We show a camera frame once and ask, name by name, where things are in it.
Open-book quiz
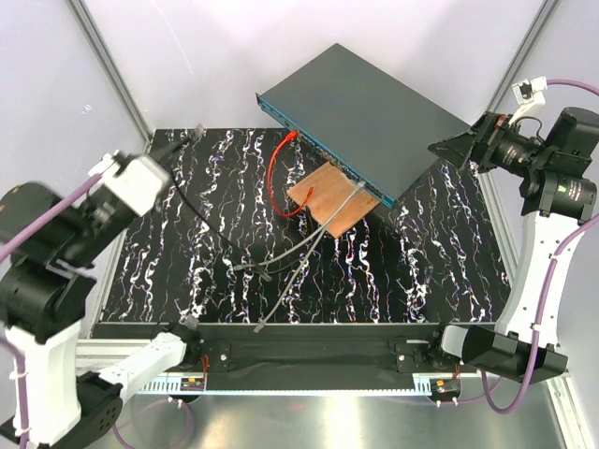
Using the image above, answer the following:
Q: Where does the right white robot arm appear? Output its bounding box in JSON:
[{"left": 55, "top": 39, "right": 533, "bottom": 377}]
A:
[{"left": 424, "top": 107, "right": 598, "bottom": 384}]

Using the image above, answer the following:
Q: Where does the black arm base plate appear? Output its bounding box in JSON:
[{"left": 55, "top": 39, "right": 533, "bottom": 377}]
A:
[{"left": 192, "top": 324, "right": 451, "bottom": 377}]

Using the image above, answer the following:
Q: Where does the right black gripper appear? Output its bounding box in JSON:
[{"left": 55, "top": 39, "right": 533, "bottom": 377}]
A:
[{"left": 427, "top": 110, "right": 551, "bottom": 178}]

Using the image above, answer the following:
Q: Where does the red ethernet cable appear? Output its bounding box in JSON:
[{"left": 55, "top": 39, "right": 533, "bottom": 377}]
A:
[{"left": 267, "top": 131, "right": 315, "bottom": 217}]

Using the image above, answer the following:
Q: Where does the black marble pattern mat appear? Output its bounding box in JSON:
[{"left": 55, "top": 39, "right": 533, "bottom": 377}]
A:
[{"left": 100, "top": 128, "right": 510, "bottom": 324}]

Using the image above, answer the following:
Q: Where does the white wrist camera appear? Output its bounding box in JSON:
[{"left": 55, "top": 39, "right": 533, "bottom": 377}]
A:
[
  {"left": 88, "top": 151, "right": 170, "bottom": 216},
  {"left": 509, "top": 77, "right": 548, "bottom": 125}
]

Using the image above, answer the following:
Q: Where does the dark teal network switch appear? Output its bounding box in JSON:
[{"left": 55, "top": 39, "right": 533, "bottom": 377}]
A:
[{"left": 256, "top": 43, "right": 469, "bottom": 208}]

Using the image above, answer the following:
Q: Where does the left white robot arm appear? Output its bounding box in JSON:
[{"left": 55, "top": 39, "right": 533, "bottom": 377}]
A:
[{"left": 1, "top": 127, "right": 209, "bottom": 448}]

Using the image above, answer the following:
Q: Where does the grey ethernet cable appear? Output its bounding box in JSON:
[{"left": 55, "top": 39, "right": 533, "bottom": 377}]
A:
[
  {"left": 233, "top": 224, "right": 329, "bottom": 282},
  {"left": 255, "top": 184, "right": 367, "bottom": 334}
]

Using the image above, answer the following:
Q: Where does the black ethernet cable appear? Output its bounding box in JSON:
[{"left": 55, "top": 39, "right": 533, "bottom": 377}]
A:
[{"left": 170, "top": 167, "right": 310, "bottom": 275}]

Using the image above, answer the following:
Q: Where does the white slotted cable duct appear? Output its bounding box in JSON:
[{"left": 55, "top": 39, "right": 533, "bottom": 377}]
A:
[{"left": 138, "top": 374, "right": 432, "bottom": 398}]

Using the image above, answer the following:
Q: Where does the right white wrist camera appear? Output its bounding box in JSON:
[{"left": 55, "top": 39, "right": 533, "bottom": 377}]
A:
[{"left": 509, "top": 77, "right": 548, "bottom": 125}]

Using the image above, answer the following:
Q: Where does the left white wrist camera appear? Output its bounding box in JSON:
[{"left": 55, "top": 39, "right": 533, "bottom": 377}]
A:
[{"left": 88, "top": 151, "right": 170, "bottom": 216}]

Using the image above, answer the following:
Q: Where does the brown wooden board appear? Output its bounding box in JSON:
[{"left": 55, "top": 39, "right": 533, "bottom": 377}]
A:
[{"left": 286, "top": 162, "right": 380, "bottom": 238}]

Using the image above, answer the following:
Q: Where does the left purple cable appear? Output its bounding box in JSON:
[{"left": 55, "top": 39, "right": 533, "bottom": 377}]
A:
[{"left": 0, "top": 172, "right": 196, "bottom": 448}]

